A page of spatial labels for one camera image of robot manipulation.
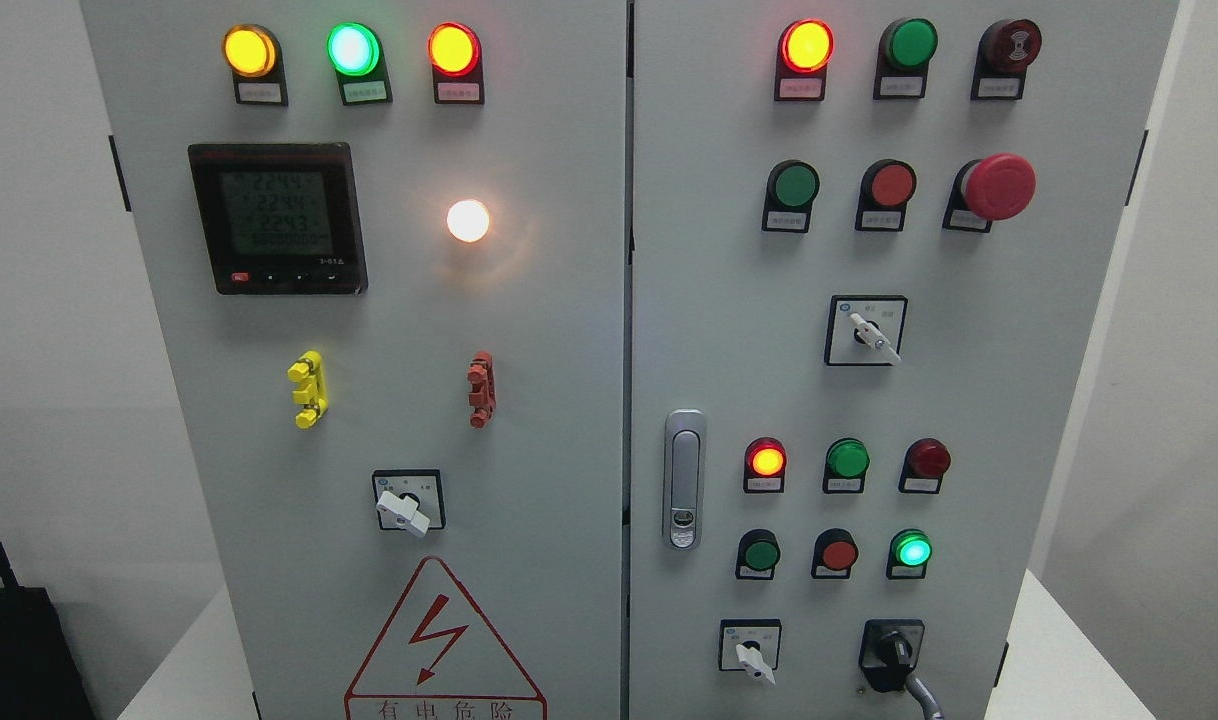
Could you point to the small green push button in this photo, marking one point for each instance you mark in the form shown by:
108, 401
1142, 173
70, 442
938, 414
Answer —
757, 555

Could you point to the small red lamp left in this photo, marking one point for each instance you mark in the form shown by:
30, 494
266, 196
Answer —
764, 467

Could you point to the small green lamp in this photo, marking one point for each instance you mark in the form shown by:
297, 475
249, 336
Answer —
909, 554
845, 468

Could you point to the small red lamp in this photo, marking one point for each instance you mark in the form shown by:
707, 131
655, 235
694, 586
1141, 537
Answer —
924, 466
764, 467

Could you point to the yellow indicator lamp top left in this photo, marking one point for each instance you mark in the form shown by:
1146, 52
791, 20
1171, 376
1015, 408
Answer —
256, 65

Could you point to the red electric hazard sticker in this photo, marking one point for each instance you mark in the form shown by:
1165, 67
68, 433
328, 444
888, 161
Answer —
439, 657

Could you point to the green push button upper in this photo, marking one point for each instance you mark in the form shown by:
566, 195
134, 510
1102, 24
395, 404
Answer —
791, 189

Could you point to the black rotary knob switch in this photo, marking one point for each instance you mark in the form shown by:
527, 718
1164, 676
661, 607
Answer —
889, 651

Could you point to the red terminal connector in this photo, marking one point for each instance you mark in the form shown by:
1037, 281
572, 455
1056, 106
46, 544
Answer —
481, 395

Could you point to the white selector switch upper right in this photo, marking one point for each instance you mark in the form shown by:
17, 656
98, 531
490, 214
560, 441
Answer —
865, 330

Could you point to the grey left cabinet door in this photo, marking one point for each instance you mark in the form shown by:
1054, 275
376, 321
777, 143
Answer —
533, 501

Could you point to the grey right cabinet door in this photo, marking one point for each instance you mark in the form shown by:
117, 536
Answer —
732, 321

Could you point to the yellow terminal connector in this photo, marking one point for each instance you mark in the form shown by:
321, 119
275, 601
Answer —
308, 376

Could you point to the red lit lamp door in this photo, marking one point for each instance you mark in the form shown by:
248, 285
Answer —
457, 63
803, 54

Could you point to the small green lamp lower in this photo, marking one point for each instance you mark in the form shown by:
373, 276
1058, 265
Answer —
909, 554

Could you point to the green lamp top right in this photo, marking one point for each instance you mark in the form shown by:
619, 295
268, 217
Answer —
904, 53

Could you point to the grey cabinet door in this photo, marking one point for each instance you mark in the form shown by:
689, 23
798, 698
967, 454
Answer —
533, 501
732, 321

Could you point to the white selector switch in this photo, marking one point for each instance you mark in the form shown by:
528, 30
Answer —
865, 330
750, 646

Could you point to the red lit lamp left door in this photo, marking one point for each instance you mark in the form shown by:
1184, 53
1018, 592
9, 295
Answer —
457, 63

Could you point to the small green lamp middle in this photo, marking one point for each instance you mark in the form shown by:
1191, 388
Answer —
845, 468

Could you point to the red lit lamp right door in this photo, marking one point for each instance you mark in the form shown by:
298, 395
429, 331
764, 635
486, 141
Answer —
803, 54

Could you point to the black digital power meter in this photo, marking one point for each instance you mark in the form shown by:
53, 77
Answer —
280, 218

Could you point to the silver door handle lock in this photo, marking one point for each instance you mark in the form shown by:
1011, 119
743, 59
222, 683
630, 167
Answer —
684, 452

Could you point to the black device with antenna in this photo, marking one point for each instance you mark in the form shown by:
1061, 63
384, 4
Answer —
38, 675

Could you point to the small red push button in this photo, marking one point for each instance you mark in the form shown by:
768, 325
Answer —
835, 552

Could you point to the white glowing lamp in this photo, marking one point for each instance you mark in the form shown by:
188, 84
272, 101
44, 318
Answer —
468, 220

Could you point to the green lit indicator lamp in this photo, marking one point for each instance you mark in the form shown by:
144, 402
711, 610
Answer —
355, 52

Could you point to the white selector switch lower right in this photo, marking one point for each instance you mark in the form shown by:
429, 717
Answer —
750, 646

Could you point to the white selector switch left door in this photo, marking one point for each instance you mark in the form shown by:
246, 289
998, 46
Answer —
411, 500

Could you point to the small red lamp right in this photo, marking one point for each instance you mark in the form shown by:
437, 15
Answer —
924, 466

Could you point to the dark red buzzer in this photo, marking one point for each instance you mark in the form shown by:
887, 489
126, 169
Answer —
1005, 52

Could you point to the red emergency stop button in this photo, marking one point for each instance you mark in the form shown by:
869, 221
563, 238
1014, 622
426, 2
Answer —
989, 190

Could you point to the red push button upper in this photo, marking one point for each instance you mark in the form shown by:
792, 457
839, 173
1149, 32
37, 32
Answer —
884, 193

